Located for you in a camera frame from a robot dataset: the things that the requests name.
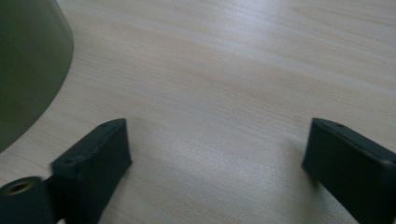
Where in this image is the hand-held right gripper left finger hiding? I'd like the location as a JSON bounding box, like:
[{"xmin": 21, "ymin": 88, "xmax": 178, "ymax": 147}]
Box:
[{"xmin": 49, "ymin": 118, "xmax": 134, "ymax": 224}]

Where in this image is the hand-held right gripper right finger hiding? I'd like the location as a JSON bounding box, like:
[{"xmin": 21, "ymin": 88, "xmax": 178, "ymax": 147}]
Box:
[{"xmin": 301, "ymin": 117, "xmax": 396, "ymax": 224}]

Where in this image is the green plastic trash bin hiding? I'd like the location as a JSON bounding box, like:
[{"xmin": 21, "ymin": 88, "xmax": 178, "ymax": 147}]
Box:
[{"xmin": 0, "ymin": 0, "xmax": 75, "ymax": 154}]

